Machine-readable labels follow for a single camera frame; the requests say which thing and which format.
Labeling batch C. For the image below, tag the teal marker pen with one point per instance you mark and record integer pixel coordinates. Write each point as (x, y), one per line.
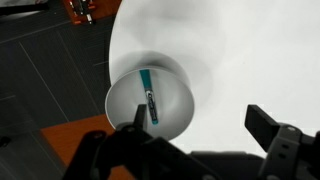
(149, 90)

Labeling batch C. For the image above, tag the white round bowl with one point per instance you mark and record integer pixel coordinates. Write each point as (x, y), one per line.
(173, 106)

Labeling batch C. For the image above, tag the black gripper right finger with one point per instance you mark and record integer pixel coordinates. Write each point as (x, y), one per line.
(286, 150)

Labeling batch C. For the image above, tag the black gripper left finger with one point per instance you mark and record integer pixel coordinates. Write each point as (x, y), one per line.
(133, 156)

